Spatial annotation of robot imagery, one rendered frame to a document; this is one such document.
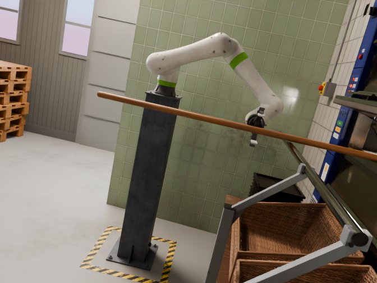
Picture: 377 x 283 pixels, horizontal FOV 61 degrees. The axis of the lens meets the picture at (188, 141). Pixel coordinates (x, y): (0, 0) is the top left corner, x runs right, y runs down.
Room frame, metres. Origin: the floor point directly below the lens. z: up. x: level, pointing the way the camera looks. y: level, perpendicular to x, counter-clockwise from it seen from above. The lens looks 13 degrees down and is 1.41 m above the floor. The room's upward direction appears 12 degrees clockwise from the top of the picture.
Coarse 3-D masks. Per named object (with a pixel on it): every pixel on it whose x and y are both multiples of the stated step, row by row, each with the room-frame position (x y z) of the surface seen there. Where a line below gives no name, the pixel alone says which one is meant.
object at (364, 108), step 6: (336, 102) 1.67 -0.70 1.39; (342, 102) 1.58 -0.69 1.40; (348, 102) 1.50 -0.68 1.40; (354, 102) 1.44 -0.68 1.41; (354, 108) 1.44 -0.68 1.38; (360, 108) 1.34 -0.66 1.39; (366, 108) 1.28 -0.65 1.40; (372, 108) 1.23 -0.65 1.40; (366, 114) 1.55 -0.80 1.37; (372, 114) 1.31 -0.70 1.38
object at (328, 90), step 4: (328, 84) 2.28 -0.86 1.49; (332, 84) 2.27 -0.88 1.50; (336, 84) 2.27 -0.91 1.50; (324, 88) 2.28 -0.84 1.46; (328, 88) 2.28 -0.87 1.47; (332, 88) 2.27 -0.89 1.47; (320, 92) 2.34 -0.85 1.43; (324, 92) 2.28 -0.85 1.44; (328, 92) 2.27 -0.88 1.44; (332, 92) 2.27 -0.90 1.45; (328, 96) 2.27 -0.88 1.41; (332, 96) 2.27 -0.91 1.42
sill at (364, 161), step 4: (352, 148) 1.66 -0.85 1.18; (356, 148) 1.69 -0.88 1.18; (352, 156) 1.62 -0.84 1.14; (360, 160) 1.52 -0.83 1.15; (364, 160) 1.48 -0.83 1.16; (368, 160) 1.44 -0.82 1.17; (364, 164) 1.47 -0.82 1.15; (368, 164) 1.43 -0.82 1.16; (372, 164) 1.39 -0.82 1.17; (376, 164) 1.35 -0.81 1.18; (372, 168) 1.38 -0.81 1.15; (376, 168) 1.34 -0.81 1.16; (376, 172) 1.33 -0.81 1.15
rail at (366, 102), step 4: (336, 96) 1.72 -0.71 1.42; (340, 96) 1.66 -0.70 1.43; (344, 96) 1.60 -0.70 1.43; (344, 100) 1.57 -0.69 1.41; (348, 100) 1.51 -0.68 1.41; (352, 100) 1.47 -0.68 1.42; (356, 100) 1.42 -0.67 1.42; (360, 100) 1.38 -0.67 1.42; (364, 100) 1.34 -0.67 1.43; (368, 104) 1.28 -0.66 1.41; (372, 104) 1.25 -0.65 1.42; (376, 104) 1.21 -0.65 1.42
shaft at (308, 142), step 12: (108, 96) 1.54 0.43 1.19; (120, 96) 1.55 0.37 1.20; (156, 108) 1.52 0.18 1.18; (168, 108) 1.51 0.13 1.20; (204, 120) 1.49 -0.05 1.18; (216, 120) 1.48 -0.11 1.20; (252, 132) 1.47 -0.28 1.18; (264, 132) 1.46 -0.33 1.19; (276, 132) 1.46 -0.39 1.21; (312, 144) 1.43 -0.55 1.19; (324, 144) 1.43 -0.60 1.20; (360, 156) 1.41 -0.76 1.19; (372, 156) 1.40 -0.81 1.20
